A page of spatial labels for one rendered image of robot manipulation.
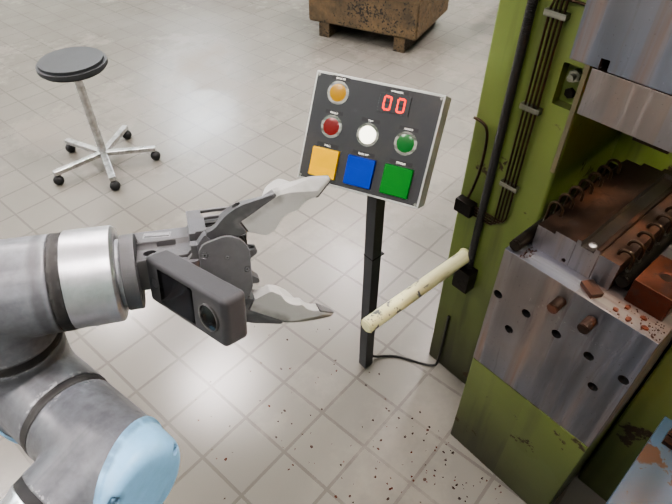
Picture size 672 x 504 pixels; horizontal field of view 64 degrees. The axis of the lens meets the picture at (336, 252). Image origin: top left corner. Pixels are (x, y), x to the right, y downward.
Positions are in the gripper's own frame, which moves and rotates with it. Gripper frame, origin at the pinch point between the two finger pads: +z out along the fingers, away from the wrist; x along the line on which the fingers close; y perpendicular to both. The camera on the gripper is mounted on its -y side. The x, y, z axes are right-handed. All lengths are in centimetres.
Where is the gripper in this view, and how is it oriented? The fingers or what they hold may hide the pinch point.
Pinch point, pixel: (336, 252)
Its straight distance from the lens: 53.5
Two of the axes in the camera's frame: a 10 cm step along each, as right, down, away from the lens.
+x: 0.1, 9.0, 4.3
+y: -3.0, -4.1, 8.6
